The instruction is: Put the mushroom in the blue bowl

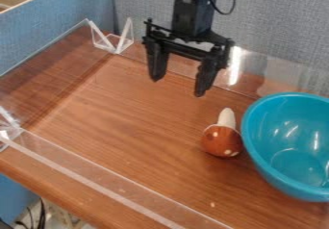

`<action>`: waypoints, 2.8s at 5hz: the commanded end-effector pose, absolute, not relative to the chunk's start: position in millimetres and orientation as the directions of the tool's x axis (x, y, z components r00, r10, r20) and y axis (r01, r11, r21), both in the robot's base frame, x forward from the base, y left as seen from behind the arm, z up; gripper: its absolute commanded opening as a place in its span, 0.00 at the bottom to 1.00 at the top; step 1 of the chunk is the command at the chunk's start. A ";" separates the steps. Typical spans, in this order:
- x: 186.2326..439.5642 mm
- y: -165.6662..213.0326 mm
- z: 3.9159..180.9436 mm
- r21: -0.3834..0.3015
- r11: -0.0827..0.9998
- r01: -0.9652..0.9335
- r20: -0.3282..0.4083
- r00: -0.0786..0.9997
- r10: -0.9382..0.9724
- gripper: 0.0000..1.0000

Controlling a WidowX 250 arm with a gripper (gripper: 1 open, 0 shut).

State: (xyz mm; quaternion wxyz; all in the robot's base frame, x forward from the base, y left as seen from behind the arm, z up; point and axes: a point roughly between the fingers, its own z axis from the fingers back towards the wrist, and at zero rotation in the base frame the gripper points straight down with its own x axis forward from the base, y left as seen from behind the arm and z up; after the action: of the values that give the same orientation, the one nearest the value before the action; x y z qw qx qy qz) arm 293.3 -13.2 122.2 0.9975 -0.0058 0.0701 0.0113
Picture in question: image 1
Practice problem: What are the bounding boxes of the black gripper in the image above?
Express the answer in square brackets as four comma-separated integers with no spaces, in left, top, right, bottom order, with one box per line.
[143,18,234,97]

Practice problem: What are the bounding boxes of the brown toy mushroom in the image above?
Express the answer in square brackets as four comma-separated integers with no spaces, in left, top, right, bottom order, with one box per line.
[201,108,244,158]

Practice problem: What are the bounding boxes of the blue plastic bowl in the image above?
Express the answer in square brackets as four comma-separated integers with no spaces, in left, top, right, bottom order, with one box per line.
[242,92,329,202]

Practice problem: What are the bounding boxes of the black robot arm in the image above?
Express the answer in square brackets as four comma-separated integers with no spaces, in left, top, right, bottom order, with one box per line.
[143,0,237,97]

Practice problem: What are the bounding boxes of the clear acrylic back barrier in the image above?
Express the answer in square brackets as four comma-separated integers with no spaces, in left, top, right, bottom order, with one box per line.
[122,17,329,98]

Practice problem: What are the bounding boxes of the clear acrylic barrier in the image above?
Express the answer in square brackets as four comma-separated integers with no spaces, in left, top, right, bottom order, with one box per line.
[0,106,233,229]
[122,17,329,98]
[0,19,94,77]

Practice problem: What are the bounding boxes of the clear acrylic left barrier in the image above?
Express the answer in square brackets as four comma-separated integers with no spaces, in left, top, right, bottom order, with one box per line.
[0,19,94,77]

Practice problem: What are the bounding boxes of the clear acrylic front barrier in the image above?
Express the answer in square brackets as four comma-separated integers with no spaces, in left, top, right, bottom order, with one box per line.
[0,106,233,229]

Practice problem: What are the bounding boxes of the clear acrylic corner bracket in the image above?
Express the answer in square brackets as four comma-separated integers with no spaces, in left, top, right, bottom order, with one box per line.
[87,18,134,54]

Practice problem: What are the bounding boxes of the black floor cables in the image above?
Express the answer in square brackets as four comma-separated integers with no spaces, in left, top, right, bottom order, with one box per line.
[0,197,50,229]

